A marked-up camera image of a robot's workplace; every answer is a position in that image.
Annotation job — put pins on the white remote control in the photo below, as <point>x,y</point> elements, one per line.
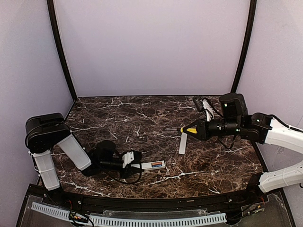
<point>148,166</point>

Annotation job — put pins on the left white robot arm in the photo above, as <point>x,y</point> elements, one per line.
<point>46,131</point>

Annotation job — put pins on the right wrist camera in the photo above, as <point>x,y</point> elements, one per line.
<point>205,106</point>

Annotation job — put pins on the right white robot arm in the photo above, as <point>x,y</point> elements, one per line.
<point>258,127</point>

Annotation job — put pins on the yellow handled screwdriver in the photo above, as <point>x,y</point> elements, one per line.
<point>183,130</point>

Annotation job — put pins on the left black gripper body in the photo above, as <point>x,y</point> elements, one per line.
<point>129,169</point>

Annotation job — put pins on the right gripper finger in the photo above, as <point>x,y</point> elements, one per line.
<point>194,135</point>
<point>192,125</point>

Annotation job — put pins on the white slotted cable duct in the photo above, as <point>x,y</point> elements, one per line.
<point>114,218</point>

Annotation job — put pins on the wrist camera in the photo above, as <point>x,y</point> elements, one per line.
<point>205,106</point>
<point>131,157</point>

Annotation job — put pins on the black frame post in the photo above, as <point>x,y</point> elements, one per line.
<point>245,45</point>
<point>59,47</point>

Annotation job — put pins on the right black frame post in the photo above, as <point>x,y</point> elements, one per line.
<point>245,45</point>

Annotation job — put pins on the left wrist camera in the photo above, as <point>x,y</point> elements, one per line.
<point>131,157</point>

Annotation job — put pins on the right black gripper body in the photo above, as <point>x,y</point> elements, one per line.
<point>204,130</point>

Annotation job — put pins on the white battery compartment cover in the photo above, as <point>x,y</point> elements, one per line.
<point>183,143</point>

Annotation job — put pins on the left black frame post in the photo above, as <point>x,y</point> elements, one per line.
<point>59,47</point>

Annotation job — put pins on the black front table rail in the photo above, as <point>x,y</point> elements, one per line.
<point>221,202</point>

